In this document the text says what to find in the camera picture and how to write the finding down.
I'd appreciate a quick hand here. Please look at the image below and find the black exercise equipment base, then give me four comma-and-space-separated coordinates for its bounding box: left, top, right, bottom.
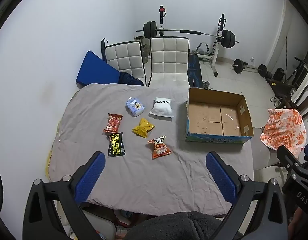
266, 77, 298, 97

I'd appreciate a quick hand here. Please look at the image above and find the dark blue cloth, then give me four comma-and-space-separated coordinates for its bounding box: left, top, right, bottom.
118, 72, 144, 87

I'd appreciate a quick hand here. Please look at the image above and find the yellow snack packet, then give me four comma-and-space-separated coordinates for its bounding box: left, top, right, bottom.
132, 117, 155, 139

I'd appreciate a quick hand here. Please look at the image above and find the grey tablecloth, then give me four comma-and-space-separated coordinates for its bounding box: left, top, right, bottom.
48, 82, 254, 217

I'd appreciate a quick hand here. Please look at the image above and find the black wipes packet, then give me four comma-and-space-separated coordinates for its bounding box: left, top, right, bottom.
107, 132, 126, 158

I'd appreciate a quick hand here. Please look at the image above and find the black pole with strap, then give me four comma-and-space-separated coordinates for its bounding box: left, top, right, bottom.
101, 39, 108, 62

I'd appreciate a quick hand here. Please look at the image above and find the dark wooden chair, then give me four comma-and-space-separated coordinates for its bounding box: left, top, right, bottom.
281, 85, 308, 120

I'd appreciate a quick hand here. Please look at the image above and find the red snack packet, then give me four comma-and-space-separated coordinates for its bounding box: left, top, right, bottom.
103, 113, 123, 134

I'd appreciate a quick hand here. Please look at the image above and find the black kick scooter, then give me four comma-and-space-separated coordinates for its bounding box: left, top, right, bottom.
286, 57, 308, 88

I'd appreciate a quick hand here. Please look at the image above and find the black and blue weight bench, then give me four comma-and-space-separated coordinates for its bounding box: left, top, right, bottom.
188, 53, 202, 88

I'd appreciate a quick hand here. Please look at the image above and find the orange cartoon snack packet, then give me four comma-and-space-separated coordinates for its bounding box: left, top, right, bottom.
147, 135, 172, 160

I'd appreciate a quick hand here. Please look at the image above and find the white barbell rack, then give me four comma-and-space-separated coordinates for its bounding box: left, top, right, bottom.
155, 5, 227, 77

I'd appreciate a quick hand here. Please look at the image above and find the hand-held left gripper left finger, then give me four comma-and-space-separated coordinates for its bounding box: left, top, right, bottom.
22, 151, 106, 240

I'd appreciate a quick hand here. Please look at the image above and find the black speaker box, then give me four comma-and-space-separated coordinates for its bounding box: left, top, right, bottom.
273, 68, 286, 80

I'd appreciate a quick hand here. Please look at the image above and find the white soft packet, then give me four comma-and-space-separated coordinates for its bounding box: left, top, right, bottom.
148, 97, 175, 119

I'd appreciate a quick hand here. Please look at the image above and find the orange and white patterned cloth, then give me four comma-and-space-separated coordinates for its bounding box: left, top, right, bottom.
260, 108, 307, 158

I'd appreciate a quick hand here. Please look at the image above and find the short barbell with black plates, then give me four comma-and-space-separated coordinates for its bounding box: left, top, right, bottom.
231, 59, 268, 77

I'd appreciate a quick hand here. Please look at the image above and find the dark grey fleece garment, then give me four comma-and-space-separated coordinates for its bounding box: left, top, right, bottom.
124, 211, 244, 240

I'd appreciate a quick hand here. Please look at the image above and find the light blue tissue packet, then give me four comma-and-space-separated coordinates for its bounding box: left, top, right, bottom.
125, 96, 146, 117

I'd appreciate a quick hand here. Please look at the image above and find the white quilted chair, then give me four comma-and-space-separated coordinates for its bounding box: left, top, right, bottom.
101, 40, 146, 87
147, 36, 190, 88

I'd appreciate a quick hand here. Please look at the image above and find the blue foam cushion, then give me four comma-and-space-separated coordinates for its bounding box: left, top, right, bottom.
76, 51, 122, 88

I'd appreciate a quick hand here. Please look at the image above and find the cardboard box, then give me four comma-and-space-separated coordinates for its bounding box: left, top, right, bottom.
185, 87, 254, 145

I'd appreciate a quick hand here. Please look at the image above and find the person's right forearm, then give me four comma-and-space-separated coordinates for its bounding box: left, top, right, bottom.
288, 206, 307, 235

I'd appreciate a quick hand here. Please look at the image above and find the racked barbell with black plates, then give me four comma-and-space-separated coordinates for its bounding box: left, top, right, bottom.
136, 21, 239, 49

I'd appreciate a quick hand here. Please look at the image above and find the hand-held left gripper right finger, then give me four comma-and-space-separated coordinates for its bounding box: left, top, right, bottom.
205, 151, 289, 240

